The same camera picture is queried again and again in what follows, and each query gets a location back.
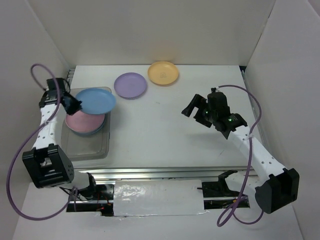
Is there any pink plate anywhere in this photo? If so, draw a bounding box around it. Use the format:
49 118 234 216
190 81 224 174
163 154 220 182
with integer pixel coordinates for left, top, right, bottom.
65 111 105 134

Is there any white taped cover panel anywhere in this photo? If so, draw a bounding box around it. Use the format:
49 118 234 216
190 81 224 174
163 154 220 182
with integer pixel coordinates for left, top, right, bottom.
113 179 205 217

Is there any purple plate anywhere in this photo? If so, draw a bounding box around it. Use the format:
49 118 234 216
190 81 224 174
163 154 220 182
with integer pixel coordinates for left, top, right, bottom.
113 72 148 99

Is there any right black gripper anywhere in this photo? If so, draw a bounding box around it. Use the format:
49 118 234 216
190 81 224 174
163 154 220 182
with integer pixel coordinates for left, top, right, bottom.
181 94 217 128

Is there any aluminium rail frame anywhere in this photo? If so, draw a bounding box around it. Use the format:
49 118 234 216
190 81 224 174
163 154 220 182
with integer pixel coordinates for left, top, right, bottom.
72 65 255 180

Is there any blue plate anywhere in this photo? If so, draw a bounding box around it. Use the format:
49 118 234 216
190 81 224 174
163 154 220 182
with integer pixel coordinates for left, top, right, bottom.
75 88 116 115

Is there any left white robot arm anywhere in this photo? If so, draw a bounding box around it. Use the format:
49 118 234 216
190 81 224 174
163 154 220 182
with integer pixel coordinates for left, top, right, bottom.
22 78 99 200

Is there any clear plastic bin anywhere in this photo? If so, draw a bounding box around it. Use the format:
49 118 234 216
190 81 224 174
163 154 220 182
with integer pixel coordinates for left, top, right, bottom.
59 86 113 161

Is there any orange plate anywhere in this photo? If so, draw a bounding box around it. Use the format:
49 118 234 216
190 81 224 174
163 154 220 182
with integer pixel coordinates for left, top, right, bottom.
147 61 179 86

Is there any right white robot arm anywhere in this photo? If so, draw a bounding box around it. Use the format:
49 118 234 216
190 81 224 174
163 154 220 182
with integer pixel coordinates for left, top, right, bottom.
181 89 300 214

